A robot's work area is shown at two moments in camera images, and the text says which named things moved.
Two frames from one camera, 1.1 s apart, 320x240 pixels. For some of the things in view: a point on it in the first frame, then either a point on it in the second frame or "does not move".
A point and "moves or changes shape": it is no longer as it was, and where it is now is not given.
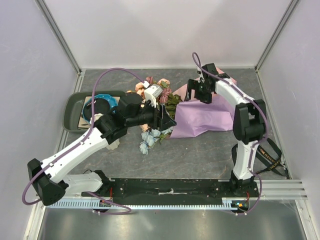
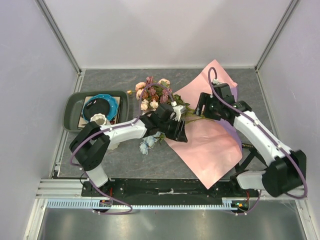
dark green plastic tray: [73, 105] does not move
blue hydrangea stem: [149, 137] does not move
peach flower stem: [139, 88] does not move
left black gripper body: [153, 119] to [170, 128]
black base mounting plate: [205, 188] does not move
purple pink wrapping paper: [192, 118] moves or changes shape
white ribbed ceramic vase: [112, 146] does not move
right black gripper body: [201, 92] to [211, 107]
